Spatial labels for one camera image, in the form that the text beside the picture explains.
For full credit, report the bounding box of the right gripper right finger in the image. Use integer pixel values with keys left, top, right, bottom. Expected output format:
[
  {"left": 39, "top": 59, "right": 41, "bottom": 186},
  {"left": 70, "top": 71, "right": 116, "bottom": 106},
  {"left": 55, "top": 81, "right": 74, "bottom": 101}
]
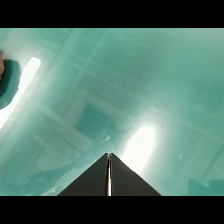
[{"left": 109, "top": 152, "right": 162, "bottom": 197}]

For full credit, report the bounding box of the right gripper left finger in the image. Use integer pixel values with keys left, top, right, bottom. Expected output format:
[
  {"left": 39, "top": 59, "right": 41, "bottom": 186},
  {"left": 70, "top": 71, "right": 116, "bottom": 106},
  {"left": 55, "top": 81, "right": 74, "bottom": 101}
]
[{"left": 58, "top": 152, "right": 110, "bottom": 197}]

